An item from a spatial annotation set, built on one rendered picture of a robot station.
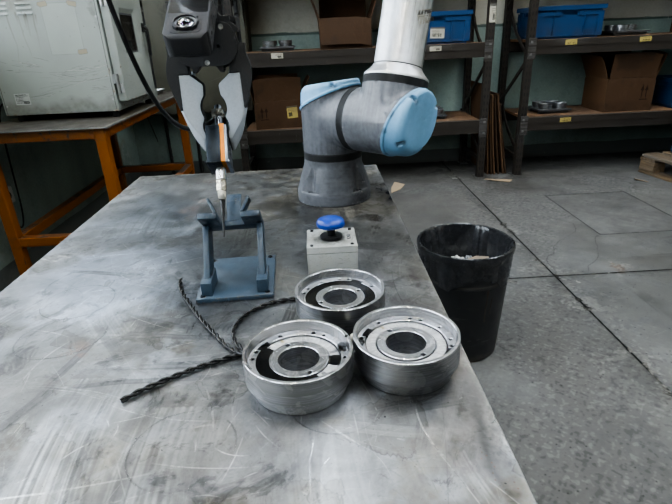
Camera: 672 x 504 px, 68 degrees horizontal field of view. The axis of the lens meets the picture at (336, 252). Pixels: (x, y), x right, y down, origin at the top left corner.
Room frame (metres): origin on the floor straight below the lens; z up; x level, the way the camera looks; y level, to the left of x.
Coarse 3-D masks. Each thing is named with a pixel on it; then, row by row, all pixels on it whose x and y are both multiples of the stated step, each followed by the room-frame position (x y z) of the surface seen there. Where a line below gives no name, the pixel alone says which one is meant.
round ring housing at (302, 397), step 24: (264, 336) 0.43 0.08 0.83; (288, 336) 0.44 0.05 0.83; (312, 336) 0.44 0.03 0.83; (336, 336) 0.43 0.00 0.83; (288, 360) 0.41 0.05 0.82; (312, 360) 0.41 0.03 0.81; (264, 384) 0.35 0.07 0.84; (288, 384) 0.35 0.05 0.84; (312, 384) 0.35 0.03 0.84; (336, 384) 0.36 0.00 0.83; (288, 408) 0.35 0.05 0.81; (312, 408) 0.35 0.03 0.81
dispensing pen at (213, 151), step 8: (216, 112) 0.63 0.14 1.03; (216, 120) 0.63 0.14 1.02; (208, 128) 0.61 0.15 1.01; (216, 128) 0.61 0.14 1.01; (208, 136) 0.60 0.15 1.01; (216, 136) 0.60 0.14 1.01; (208, 144) 0.60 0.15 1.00; (216, 144) 0.60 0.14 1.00; (208, 152) 0.59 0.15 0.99; (216, 152) 0.59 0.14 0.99; (208, 160) 0.58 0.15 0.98; (216, 160) 0.59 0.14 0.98; (216, 168) 0.60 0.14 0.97; (224, 168) 0.60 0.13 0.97; (216, 176) 0.59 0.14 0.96; (224, 176) 0.59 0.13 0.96; (216, 184) 0.59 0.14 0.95; (224, 184) 0.59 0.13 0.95; (224, 192) 0.58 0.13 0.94; (224, 200) 0.58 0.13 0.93; (224, 208) 0.57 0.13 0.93; (224, 216) 0.57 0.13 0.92; (224, 224) 0.56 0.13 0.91; (224, 232) 0.56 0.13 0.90
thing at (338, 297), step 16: (320, 272) 0.56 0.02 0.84; (336, 272) 0.57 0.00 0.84; (352, 272) 0.56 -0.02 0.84; (368, 272) 0.55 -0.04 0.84; (304, 288) 0.54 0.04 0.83; (336, 288) 0.54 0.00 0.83; (352, 288) 0.53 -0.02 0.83; (384, 288) 0.51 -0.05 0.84; (304, 304) 0.48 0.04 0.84; (320, 304) 0.50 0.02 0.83; (336, 304) 0.54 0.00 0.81; (352, 304) 0.50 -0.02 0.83; (368, 304) 0.47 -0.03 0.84; (384, 304) 0.50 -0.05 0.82; (336, 320) 0.46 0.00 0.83; (352, 320) 0.47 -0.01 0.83
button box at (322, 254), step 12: (348, 228) 0.69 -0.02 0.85; (312, 240) 0.65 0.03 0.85; (324, 240) 0.65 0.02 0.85; (336, 240) 0.65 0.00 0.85; (348, 240) 0.65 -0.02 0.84; (312, 252) 0.63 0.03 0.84; (324, 252) 0.63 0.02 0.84; (336, 252) 0.63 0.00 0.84; (348, 252) 0.63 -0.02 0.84; (312, 264) 0.63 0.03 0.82; (324, 264) 0.63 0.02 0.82; (336, 264) 0.63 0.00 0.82; (348, 264) 0.63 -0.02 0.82
